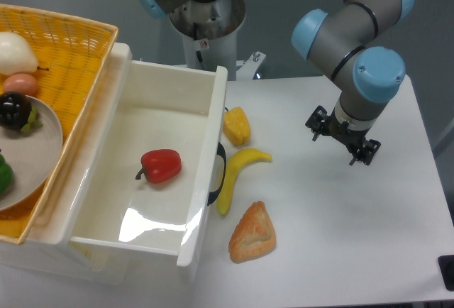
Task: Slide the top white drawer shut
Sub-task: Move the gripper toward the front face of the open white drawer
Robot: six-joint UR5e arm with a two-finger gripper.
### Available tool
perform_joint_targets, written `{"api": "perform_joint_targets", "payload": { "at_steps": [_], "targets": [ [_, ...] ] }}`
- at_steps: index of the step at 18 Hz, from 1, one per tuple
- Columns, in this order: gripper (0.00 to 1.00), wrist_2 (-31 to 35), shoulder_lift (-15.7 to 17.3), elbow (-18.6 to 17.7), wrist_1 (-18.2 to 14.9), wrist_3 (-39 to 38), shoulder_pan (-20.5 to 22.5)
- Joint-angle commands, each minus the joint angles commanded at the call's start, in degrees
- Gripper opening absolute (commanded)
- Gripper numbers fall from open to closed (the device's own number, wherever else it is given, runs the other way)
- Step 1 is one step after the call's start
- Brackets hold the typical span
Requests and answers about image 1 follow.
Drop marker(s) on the red toy bell pepper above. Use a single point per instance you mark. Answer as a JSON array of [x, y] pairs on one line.
[[160, 165]]

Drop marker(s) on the black toy mangosteen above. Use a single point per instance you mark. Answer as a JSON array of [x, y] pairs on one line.
[[18, 113]]

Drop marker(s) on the black corner object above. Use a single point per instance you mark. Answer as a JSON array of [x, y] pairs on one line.
[[446, 265]]

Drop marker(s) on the yellow toy bell pepper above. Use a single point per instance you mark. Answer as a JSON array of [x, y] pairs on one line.
[[236, 126]]

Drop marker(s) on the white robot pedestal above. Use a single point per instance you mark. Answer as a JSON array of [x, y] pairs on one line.
[[209, 37]]

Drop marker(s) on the toy pastry turnover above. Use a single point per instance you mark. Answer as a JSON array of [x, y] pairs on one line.
[[254, 236]]

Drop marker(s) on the white toy pear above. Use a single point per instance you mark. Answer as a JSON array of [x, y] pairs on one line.
[[17, 55]]

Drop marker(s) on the white drawer cabinet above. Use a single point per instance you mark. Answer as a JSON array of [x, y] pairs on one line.
[[48, 247]]

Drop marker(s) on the grey plate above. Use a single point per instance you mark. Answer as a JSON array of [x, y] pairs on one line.
[[32, 156]]

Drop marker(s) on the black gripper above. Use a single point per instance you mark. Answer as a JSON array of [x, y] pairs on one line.
[[346, 130]]

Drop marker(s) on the pink toy egg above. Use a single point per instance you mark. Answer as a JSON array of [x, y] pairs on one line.
[[21, 83]]

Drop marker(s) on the green toy pepper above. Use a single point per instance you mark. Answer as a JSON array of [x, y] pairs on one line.
[[6, 175]]

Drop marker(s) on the yellow woven basket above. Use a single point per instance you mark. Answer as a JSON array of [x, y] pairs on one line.
[[72, 52]]

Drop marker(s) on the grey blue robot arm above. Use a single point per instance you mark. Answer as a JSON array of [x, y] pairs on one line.
[[339, 45]]

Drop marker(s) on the yellow toy banana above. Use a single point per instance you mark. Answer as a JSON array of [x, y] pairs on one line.
[[235, 164]]

